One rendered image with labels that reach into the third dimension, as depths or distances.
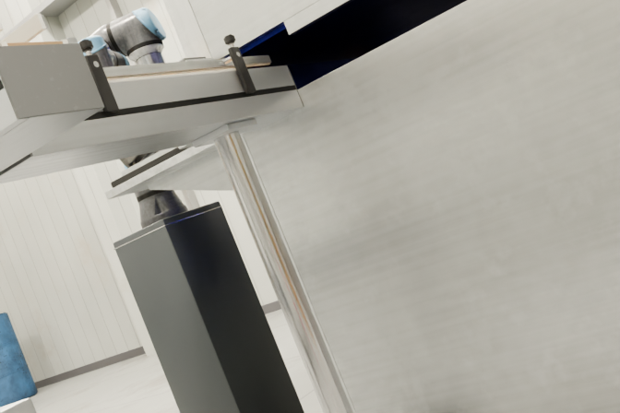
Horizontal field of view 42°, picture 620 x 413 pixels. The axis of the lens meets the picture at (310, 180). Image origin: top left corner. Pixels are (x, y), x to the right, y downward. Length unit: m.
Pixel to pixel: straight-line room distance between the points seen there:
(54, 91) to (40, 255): 8.54
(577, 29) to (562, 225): 0.33
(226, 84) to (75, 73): 0.53
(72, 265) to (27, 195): 0.95
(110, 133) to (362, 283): 0.66
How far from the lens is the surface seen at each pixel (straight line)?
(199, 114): 1.39
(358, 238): 1.63
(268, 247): 1.48
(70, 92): 0.97
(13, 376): 9.34
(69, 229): 8.95
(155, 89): 1.34
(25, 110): 0.92
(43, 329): 9.82
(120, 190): 2.02
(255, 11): 1.70
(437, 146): 1.52
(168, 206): 2.49
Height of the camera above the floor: 0.63
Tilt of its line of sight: 2 degrees up
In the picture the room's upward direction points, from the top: 22 degrees counter-clockwise
